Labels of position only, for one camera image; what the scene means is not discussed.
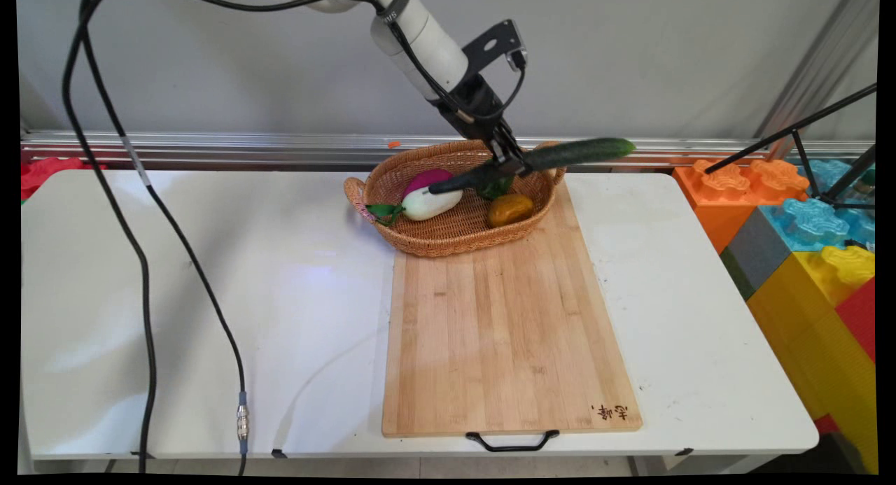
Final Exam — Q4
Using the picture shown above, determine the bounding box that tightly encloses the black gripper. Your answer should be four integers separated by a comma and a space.
437, 72, 533, 178

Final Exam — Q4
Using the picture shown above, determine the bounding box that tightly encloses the long dark green cucumber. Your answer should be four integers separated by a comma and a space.
428, 138, 636, 195

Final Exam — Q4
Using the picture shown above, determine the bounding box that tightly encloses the green bell pepper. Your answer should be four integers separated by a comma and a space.
478, 176, 515, 200

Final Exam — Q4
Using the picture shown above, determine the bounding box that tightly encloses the yellow bell pepper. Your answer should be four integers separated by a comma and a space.
488, 194, 534, 227

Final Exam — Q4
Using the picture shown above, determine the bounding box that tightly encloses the white and purple turnip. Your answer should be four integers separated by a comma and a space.
365, 168, 464, 227

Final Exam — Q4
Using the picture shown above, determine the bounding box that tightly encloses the bamboo cutting board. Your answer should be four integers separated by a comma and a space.
381, 181, 643, 438

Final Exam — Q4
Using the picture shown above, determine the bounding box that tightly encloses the orange foam block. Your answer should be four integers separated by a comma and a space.
673, 159, 811, 255

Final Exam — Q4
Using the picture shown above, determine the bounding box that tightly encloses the grey foam block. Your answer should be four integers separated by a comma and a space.
720, 206, 793, 301

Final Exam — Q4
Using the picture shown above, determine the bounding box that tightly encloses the black tripod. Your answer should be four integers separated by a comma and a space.
703, 84, 878, 210

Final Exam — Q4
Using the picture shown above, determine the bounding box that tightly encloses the blue foam block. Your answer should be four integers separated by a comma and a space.
759, 160, 876, 253

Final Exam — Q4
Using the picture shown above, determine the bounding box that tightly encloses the red foam block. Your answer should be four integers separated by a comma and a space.
835, 279, 877, 363
21, 157, 106, 200

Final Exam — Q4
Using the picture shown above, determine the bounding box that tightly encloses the woven wicker basket with handles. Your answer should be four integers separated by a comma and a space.
344, 140, 566, 258

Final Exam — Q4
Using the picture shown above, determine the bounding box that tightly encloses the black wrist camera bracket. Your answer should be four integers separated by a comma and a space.
461, 20, 528, 76

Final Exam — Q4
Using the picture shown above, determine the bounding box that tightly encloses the black cutting board handle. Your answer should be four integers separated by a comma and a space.
465, 430, 561, 453

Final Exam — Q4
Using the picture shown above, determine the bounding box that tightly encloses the aluminium frame rail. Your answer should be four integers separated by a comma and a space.
21, 130, 876, 169

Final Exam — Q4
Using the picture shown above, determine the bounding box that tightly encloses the thin black cable with connector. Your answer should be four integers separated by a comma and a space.
78, 0, 251, 475

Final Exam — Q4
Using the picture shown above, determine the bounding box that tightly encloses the thick black cable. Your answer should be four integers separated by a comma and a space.
62, 0, 158, 475

